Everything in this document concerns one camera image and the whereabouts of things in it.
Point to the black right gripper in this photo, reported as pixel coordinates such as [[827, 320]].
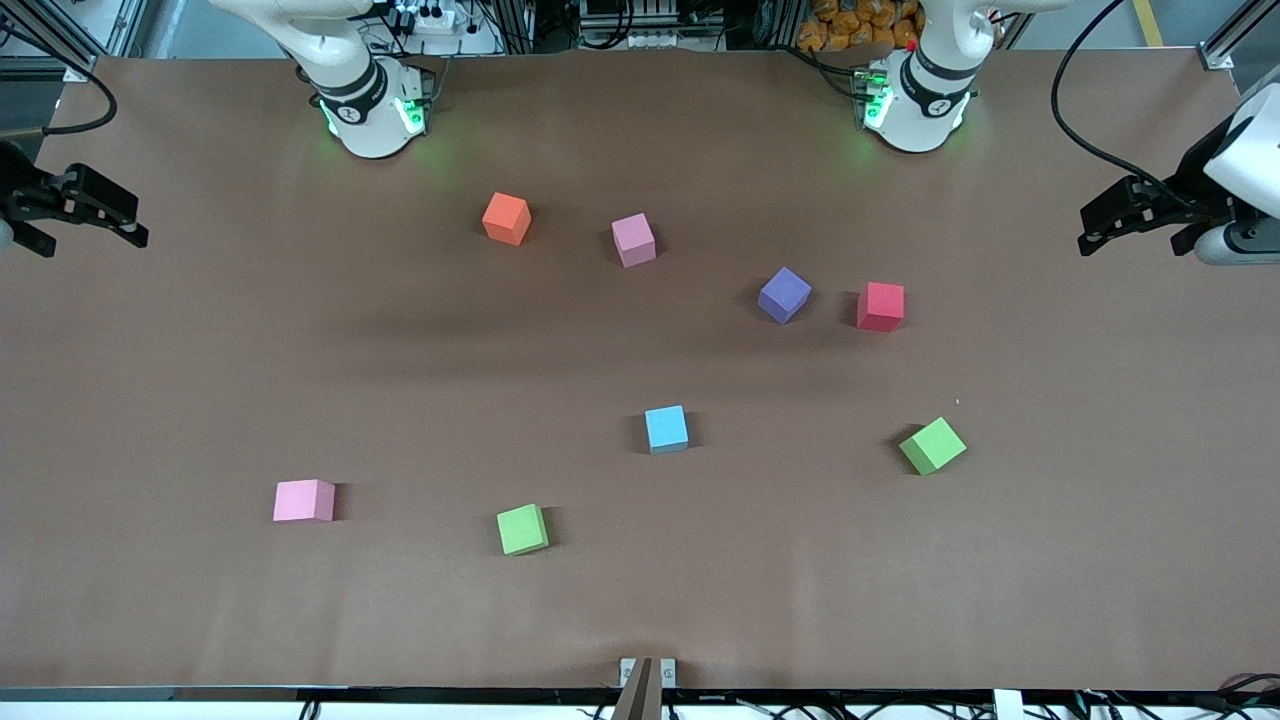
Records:
[[22, 192]]

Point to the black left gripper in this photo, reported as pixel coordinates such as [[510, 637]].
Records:
[[1189, 189]]

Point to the red foam cube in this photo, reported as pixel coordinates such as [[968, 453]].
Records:
[[880, 306]]

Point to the pink foam cube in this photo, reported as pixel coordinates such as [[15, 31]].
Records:
[[633, 240], [303, 501]]

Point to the purple foam cube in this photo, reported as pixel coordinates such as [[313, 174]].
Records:
[[784, 294]]

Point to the green foam cube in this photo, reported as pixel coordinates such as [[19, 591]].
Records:
[[523, 529], [932, 446]]

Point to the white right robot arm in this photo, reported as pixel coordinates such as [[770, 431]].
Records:
[[370, 120]]

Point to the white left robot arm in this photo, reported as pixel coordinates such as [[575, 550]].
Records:
[[920, 110]]

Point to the orange packaged goods pile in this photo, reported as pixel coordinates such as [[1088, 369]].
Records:
[[860, 22]]

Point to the white power strip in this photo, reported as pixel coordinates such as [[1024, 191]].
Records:
[[432, 18]]

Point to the orange foam cube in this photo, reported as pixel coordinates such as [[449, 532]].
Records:
[[505, 218]]

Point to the paper table cover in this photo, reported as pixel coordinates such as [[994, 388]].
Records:
[[300, 620]]

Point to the white label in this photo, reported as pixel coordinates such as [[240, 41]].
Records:
[[1008, 706]]

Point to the blue foam cube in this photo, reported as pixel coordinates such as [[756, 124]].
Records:
[[666, 429]]

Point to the equipment rack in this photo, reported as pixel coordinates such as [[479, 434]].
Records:
[[650, 20]]

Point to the aluminium frame profile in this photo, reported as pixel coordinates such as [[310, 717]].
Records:
[[1235, 35], [60, 45]]

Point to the metal mounting bracket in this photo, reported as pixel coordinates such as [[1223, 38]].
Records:
[[627, 672]]

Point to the brown camera post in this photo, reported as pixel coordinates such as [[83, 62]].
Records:
[[640, 700]]

